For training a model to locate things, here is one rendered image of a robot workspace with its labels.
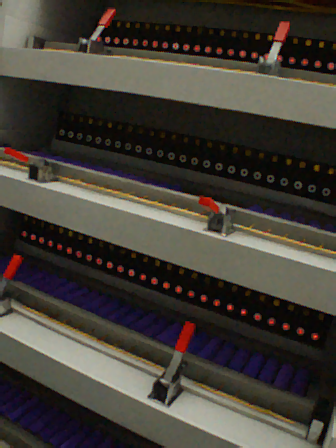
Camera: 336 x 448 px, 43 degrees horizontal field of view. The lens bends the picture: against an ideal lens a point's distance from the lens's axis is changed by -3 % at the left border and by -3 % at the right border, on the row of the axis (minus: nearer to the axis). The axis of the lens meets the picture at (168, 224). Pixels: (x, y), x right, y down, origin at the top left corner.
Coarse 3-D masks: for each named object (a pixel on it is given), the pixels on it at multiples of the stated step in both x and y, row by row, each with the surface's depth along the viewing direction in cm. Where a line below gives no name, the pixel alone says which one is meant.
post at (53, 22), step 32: (32, 0) 69; (64, 0) 75; (96, 0) 83; (0, 32) 66; (64, 32) 78; (0, 96) 69; (32, 96) 75; (64, 96) 83; (0, 128) 71; (32, 128) 77; (0, 224) 77
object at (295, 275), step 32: (128, 160) 72; (0, 192) 60; (32, 192) 58; (64, 192) 55; (96, 192) 59; (256, 192) 64; (64, 224) 56; (96, 224) 54; (128, 224) 52; (160, 224) 50; (192, 224) 51; (160, 256) 50; (192, 256) 49; (224, 256) 47; (256, 256) 45; (288, 256) 44; (320, 256) 47; (256, 288) 46; (288, 288) 44; (320, 288) 43
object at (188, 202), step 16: (0, 160) 67; (16, 160) 65; (32, 160) 64; (48, 160) 63; (64, 176) 62; (80, 176) 61; (96, 176) 59; (112, 176) 59; (128, 192) 58; (144, 192) 56; (160, 192) 55; (176, 192) 55; (176, 208) 53; (192, 208) 54; (240, 208) 52; (240, 224) 51; (256, 224) 51; (272, 224) 50; (288, 224) 49; (288, 240) 48; (304, 240) 48; (320, 240) 48
